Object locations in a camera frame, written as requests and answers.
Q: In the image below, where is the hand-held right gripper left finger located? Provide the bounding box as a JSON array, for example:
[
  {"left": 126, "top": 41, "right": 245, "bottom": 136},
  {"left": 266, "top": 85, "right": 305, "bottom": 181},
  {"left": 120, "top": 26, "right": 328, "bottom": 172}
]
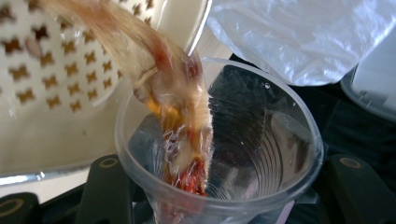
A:
[{"left": 128, "top": 114, "right": 166, "bottom": 189}]

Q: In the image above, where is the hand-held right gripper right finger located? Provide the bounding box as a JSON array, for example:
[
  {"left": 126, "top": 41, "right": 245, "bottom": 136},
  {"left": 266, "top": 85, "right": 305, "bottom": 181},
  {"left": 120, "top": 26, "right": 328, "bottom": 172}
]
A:
[{"left": 270, "top": 111, "right": 326, "bottom": 200}]

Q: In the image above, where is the clear plastic cup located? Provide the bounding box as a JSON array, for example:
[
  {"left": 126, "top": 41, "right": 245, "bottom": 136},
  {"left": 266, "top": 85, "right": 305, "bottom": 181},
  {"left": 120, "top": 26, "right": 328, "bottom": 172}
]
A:
[{"left": 113, "top": 56, "right": 325, "bottom": 224}]

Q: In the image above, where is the soaked red and white fruit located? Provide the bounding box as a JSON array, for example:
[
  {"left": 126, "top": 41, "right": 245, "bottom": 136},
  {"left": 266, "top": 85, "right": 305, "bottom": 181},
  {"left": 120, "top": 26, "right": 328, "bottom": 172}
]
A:
[{"left": 38, "top": 0, "right": 215, "bottom": 198}]

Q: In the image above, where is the beige bowl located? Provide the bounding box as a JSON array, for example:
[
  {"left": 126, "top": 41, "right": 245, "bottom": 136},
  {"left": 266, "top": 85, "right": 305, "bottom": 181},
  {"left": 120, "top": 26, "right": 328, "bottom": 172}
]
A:
[{"left": 0, "top": 0, "right": 214, "bottom": 188}]

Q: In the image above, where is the beige perforated strainer basket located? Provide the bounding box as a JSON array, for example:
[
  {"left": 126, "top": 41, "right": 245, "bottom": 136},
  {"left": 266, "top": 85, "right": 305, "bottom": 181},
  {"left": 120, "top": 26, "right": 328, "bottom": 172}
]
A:
[{"left": 0, "top": 0, "right": 168, "bottom": 115}]

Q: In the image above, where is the white plastic container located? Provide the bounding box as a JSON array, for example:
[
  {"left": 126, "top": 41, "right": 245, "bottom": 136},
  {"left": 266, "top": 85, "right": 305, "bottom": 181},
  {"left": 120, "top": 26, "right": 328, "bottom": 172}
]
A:
[{"left": 339, "top": 27, "right": 396, "bottom": 123}]

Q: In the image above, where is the clear plastic bag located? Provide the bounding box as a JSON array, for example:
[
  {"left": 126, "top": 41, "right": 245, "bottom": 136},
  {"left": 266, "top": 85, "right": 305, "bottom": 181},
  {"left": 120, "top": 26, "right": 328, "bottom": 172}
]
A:
[{"left": 205, "top": 0, "right": 396, "bottom": 87}]

